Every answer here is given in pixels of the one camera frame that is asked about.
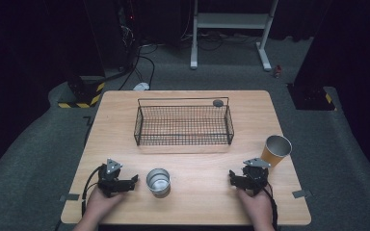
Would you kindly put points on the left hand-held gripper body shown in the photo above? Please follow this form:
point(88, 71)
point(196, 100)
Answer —
point(109, 181)

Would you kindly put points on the black yellow-striped stand base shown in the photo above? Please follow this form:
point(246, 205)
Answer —
point(83, 93)
point(311, 97)

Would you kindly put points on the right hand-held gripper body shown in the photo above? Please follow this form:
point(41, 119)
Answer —
point(254, 178)

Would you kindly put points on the tall orange cup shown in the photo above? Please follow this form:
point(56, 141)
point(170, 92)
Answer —
point(274, 150)

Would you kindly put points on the grey tape strip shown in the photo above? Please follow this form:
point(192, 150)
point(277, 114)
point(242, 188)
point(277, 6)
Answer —
point(69, 197)
point(301, 193)

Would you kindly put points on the person's right hand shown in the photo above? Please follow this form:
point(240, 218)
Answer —
point(257, 207)

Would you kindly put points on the black equipment tower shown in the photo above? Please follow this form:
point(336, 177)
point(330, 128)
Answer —
point(126, 32)

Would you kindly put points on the white metal stand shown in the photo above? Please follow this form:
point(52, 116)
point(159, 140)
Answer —
point(232, 20)

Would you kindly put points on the white power adapter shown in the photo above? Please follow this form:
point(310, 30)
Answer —
point(141, 86)

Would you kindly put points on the person's left hand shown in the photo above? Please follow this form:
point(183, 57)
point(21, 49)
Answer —
point(101, 205)

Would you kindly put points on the short silver metal cup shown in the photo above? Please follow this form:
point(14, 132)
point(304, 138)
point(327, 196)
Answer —
point(158, 182)

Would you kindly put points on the grey round disc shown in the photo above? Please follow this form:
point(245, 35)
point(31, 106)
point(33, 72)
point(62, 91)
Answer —
point(218, 103)

